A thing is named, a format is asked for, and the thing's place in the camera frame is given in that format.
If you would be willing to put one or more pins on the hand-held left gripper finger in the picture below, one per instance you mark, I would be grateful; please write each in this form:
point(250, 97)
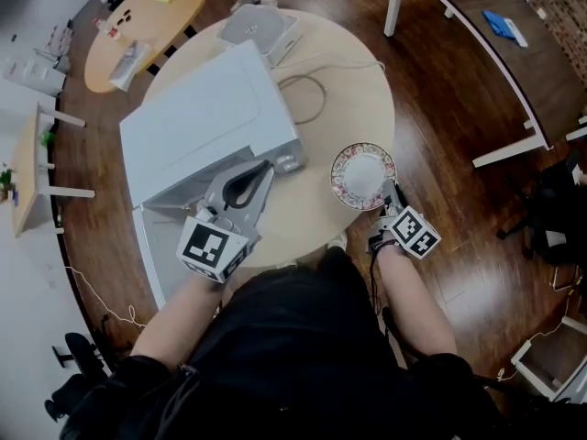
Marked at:
point(258, 209)
point(222, 180)

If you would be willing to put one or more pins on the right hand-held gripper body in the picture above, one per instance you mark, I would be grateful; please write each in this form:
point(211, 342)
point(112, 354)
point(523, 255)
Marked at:
point(413, 232)

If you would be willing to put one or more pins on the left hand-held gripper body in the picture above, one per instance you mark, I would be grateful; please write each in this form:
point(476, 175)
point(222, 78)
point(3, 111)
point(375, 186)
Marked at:
point(206, 245)

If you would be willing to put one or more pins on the floral rimmed white plate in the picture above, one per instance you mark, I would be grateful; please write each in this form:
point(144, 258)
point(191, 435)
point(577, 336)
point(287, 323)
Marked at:
point(362, 174)

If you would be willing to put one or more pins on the person's right forearm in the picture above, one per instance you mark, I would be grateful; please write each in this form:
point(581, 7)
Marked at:
point(413, 305)

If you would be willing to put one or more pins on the person's left forearm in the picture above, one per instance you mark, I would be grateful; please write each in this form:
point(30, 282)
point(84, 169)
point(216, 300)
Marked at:
point(179, 323)

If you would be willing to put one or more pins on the person's right shoe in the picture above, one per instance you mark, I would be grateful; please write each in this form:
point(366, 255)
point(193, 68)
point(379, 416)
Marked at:
point(338, 240)

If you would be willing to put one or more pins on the white microwave oven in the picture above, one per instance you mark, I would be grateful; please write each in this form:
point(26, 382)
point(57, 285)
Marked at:
point(206, 117)

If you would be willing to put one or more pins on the round light wooden table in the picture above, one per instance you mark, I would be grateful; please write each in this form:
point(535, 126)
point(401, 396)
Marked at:
point(357, 103)

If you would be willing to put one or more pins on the person's black clothing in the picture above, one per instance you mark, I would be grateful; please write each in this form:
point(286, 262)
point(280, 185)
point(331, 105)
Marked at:
point(284, 346)

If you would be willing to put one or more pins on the dark covered book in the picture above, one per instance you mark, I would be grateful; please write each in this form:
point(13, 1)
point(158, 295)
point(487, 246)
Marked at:
point(130, 64)

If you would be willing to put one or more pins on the translucent plastic container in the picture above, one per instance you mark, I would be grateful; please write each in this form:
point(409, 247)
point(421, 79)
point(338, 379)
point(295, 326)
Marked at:
point(252, 25)

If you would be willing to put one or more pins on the oval wooden table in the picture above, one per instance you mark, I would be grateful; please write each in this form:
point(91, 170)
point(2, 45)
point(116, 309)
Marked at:
point(151, 21)

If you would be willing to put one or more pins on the dark curved desk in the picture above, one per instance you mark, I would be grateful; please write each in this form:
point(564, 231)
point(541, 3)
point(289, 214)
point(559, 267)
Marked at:
point(527, 76)

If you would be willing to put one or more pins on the green plastic item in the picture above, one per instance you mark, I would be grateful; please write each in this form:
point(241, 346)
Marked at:
point(48, 139)

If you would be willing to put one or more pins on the small black items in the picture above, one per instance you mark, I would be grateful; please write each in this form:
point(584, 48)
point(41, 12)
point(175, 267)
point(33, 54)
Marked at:
point(125, 16)

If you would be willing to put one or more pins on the bottle with red label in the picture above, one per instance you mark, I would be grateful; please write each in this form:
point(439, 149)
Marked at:
point(107, 28)

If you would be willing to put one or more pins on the wooden desk with white legs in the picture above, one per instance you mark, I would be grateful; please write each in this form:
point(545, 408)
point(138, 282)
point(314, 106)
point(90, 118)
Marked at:
point(25, 177)

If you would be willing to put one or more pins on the blue booklet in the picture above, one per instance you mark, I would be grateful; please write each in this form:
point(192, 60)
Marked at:
point(496, 21)

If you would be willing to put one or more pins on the white remote control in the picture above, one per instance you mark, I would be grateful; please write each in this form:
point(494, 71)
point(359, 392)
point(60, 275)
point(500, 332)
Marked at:
point(516, 32)

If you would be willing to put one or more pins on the reddish potted plant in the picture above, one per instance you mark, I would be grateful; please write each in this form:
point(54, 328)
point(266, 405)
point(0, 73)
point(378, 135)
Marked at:
point(5, 194)

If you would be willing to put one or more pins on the green potted plant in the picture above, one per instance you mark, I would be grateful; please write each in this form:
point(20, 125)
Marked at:
point(6, 177)

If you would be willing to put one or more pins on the white frame table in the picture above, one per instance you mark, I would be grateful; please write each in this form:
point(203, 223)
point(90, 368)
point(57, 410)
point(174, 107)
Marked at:
point(536, 380)

